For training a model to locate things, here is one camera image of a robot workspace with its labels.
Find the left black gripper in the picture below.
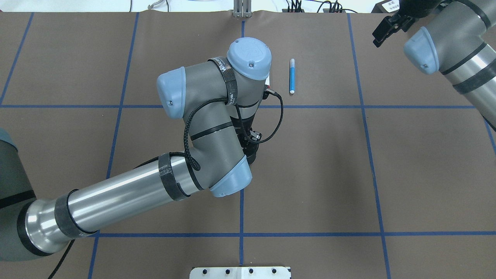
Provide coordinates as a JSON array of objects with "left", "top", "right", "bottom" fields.
[{"left": 241, "top": 128, "right": 262, "bottom": 165}]

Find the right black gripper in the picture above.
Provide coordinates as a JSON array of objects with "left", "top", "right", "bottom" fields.
[{"left": 372, "top": 0, "right": 442, "bottom": 48}]

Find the blue marker pen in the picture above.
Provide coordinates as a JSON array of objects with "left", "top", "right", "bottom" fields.
[{"left": 289, "top": 58, "right": 296, "bottom": 95}]

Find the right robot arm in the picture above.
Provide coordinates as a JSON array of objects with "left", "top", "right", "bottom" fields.
[{"left": 403, "top": 0, "right": 496, "bottom": 129}]

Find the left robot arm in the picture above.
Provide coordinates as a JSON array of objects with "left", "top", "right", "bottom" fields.
[{"left": 1, "top": 37, "right": 272, "bottom": 262}]

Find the aluminium frame post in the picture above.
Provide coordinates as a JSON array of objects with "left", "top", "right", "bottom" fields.
[{"left": 232, "top": 0, "right": 253, "bottom": 18}]

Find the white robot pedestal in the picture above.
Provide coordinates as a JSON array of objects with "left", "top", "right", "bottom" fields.
[{"left": 189, "top": 266, "right": 292, "bottom": 279}]

